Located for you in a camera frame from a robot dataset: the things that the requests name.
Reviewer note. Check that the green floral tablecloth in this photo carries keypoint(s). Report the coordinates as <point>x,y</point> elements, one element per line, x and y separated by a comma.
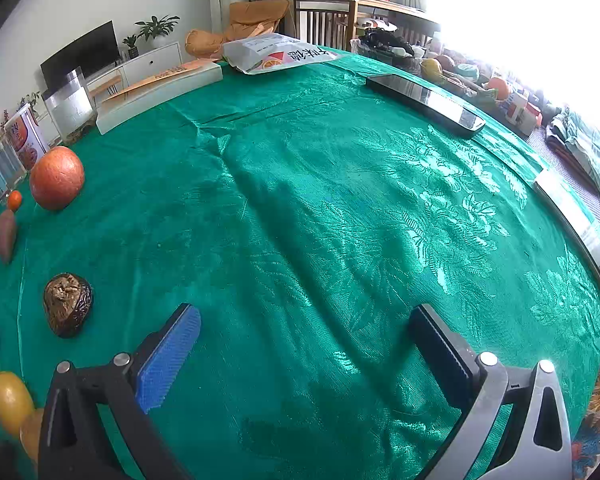
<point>300,210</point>

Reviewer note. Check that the small tangerine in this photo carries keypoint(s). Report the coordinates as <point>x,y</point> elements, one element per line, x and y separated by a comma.
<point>14,201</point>

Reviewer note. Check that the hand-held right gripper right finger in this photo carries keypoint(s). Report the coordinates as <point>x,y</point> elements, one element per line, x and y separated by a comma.
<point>437,355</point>

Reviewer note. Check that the glass jar blue label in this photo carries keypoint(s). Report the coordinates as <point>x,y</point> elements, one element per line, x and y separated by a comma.
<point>2,170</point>

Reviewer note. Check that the white flat box orange top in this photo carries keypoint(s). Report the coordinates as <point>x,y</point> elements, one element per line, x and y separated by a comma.
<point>155,92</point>

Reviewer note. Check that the clear plastic jar black lid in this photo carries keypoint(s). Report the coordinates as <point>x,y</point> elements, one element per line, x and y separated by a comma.
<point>70,107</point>

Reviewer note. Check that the white television cabinet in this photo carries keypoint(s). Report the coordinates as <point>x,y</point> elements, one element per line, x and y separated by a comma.
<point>150,62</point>

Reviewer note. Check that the basket of dark items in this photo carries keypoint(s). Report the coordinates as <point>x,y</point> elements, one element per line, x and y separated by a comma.
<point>385,45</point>

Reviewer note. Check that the small potted plant dark pot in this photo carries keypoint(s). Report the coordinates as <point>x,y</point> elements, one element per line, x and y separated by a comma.
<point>131,46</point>

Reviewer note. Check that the white printed plastic bag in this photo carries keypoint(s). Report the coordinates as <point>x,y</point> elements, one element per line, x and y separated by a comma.
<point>275,55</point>

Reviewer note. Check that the brown wrinkled dried fruit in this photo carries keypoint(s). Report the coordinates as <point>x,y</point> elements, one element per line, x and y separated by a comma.
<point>67,305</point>

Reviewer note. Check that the pink sweet potato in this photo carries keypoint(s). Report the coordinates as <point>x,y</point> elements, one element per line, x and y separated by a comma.
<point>5,235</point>

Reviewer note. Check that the black television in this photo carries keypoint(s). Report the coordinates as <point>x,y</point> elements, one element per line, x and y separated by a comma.
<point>80,55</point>

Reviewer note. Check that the green plant white vase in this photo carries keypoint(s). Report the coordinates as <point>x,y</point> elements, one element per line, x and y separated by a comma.
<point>35,102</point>

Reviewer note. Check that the red label tin can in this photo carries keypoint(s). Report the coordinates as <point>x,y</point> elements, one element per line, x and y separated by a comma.
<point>27,135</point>

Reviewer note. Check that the large green potted plant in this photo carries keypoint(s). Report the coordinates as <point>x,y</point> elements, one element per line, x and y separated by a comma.
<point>157,27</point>

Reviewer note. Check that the wooden slatted crib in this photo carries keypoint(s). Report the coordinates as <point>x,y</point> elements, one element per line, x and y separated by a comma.
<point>330,17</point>

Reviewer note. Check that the red flowering plant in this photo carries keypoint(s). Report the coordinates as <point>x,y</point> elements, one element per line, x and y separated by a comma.
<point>2,120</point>

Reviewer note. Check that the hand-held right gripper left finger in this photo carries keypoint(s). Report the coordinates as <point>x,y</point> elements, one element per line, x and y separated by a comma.
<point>167,355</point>

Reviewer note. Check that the yellow pear-shaped fruit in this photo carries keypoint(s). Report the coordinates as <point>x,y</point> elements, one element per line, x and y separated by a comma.
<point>7,402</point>

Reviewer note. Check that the teal patterned bedding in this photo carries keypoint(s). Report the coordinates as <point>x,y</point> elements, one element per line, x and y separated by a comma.
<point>585,150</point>

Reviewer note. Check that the bin of toys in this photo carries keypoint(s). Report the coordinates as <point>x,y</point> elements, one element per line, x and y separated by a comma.
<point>480,85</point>

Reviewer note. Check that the orange lounge chair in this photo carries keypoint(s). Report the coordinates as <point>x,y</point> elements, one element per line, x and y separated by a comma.
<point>245,22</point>

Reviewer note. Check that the silver tablet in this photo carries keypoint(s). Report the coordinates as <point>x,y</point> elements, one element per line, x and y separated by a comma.
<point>575,225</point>

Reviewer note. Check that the red apple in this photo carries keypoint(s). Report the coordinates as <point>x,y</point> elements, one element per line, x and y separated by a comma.
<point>57,177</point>

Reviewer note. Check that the black smartphone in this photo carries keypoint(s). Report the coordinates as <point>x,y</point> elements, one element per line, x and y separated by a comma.
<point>425,100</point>

